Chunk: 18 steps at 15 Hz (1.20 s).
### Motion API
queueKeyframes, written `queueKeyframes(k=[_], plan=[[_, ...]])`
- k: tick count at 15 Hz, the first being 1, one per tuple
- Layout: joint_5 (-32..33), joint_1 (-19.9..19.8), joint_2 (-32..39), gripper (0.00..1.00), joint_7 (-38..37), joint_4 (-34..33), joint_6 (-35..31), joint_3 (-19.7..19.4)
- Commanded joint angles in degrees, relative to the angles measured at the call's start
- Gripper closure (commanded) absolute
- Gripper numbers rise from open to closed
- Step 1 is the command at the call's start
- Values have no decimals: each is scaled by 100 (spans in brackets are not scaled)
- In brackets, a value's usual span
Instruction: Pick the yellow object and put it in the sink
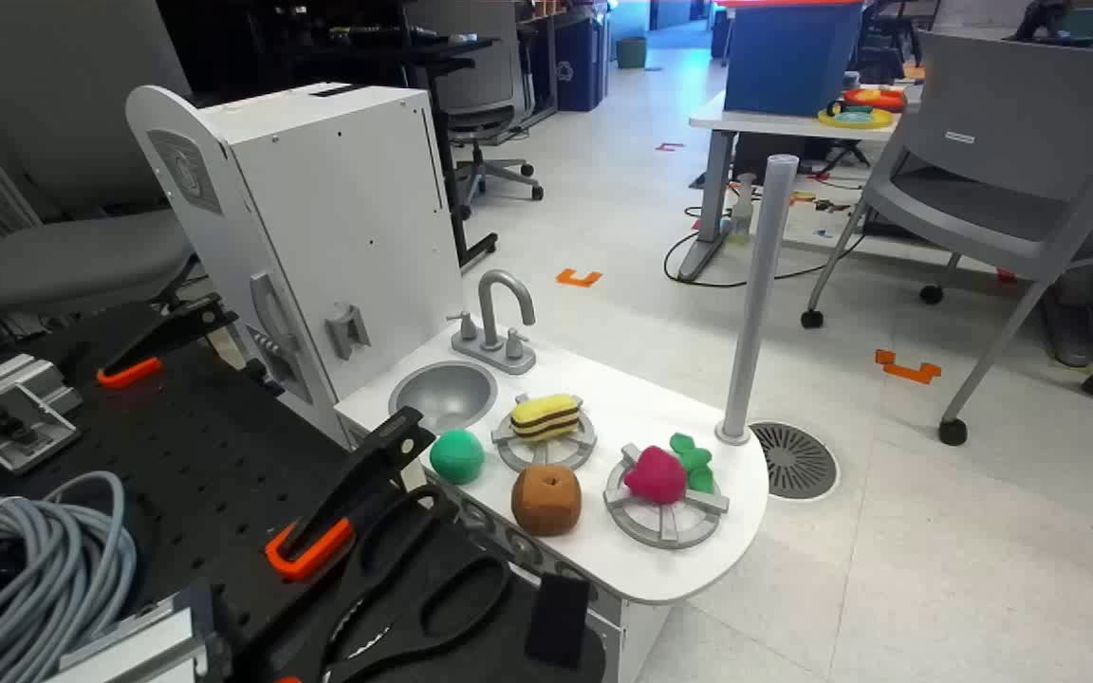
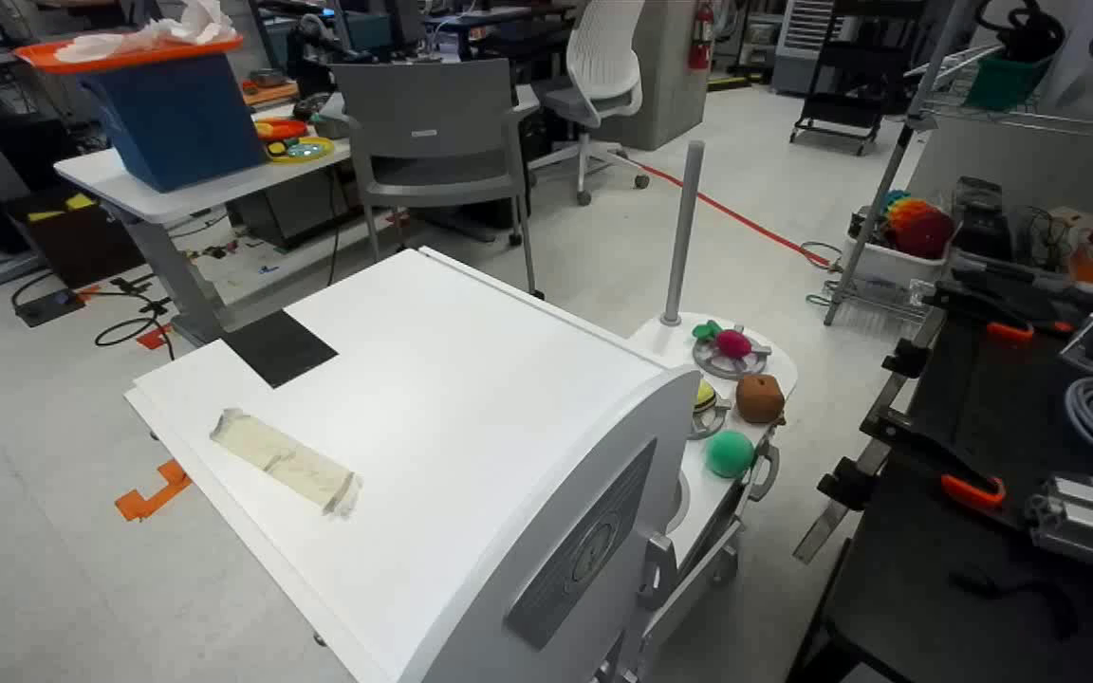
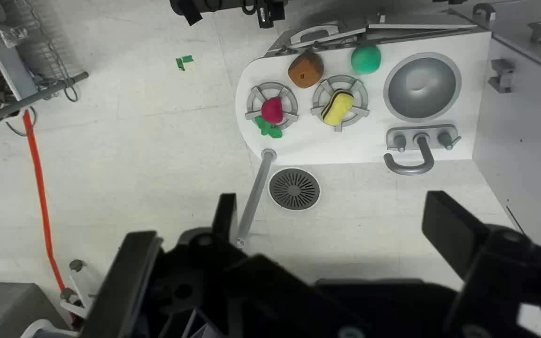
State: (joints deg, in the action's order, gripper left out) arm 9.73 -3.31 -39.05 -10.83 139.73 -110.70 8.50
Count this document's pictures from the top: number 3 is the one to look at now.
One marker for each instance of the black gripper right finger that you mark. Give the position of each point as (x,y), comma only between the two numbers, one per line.
(451,232)

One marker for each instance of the yellow toy food object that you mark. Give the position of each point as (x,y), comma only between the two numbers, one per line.
(336,110)

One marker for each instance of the white clamp bracket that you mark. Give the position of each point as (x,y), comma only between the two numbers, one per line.
(83,288)

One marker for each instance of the green toy ball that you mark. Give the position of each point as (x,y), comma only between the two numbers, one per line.
(366,59)

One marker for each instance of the pink toy with green leaves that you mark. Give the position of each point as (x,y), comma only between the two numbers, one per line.
(273,110)

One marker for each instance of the brown toy food object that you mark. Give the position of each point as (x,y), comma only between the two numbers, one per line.
(306,68)

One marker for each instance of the green tape mark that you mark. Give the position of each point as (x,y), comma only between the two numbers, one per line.
(184,61)

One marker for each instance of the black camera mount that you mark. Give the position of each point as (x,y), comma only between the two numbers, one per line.
(220,6)

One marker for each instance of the grey toy faucet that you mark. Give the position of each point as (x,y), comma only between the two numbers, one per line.
(419,147)

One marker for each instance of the white cabinet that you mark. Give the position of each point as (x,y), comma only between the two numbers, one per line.
(524,143)

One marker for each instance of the grey round strainer disc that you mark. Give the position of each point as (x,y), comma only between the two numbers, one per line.
(293,188)

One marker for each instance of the white toy kitchen counter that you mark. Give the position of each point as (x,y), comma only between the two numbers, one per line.
(370,141)

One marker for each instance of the grey metal box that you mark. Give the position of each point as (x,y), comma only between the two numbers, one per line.
(0,310)

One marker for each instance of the grey toy sink bowl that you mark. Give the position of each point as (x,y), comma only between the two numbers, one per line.
(421,87)

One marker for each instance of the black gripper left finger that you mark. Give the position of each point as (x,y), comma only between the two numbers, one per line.
(224,217)

